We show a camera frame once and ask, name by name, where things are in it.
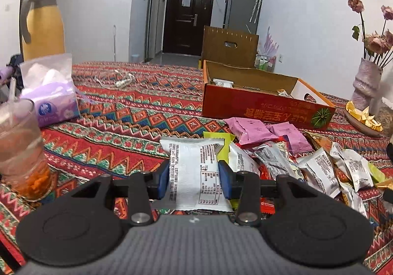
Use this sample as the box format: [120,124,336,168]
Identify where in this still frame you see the dark fabric bundle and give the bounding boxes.
[0,53,24,95]

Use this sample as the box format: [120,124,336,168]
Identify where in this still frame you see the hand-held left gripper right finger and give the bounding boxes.
[219,160,320,227]

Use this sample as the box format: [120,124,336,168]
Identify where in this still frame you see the dried pink flowers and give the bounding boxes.
[347,0,393,68]

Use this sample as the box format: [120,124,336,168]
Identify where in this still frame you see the white folded umbrella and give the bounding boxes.
[249,0,265,24]

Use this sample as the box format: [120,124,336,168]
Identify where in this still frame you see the tray of yellow wrappers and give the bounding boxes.
[343,101,384,137]

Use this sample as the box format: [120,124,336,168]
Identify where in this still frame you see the purple tissue pack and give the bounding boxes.
[19,53,82,127]

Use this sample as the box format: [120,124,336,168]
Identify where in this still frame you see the large pink snack packet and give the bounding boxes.
[224,117,281,146]

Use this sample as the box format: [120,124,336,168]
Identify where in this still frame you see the purple lavender bouquet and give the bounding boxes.
[257,26,280,56]

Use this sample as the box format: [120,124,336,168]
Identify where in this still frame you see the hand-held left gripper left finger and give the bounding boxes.
[71,160,171,227]

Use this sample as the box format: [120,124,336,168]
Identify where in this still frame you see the clear storage basket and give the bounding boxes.
[254,53,277,73]

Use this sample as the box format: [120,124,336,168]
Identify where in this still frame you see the white snack packet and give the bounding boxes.
[160,136,234,213]

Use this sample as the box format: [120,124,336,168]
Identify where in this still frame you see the glass cup with orange contents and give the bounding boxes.
[0,98,51,202]

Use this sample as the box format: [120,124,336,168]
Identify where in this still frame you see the small pink snack packet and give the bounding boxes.
[267,123,314,154]

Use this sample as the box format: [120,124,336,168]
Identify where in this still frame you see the grey refrigerator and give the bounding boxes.
[223,0,264,35]

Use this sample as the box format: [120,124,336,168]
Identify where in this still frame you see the dark brown door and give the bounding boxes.
[162,0,217,57]

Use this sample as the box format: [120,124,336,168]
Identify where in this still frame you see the orange cardboard box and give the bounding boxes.
[202,60,337,132]

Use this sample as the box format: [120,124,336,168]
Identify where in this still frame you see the pink textured vase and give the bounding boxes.
[351,58,384,111]

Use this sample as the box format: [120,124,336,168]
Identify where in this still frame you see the yellow thermos jug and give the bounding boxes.
[20,0,66,62]

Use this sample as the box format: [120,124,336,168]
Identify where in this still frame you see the white cable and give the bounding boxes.
[93,69,136,89]

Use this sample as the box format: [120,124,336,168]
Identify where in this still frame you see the pile of assorted snack bags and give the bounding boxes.
[203,130,393,226]

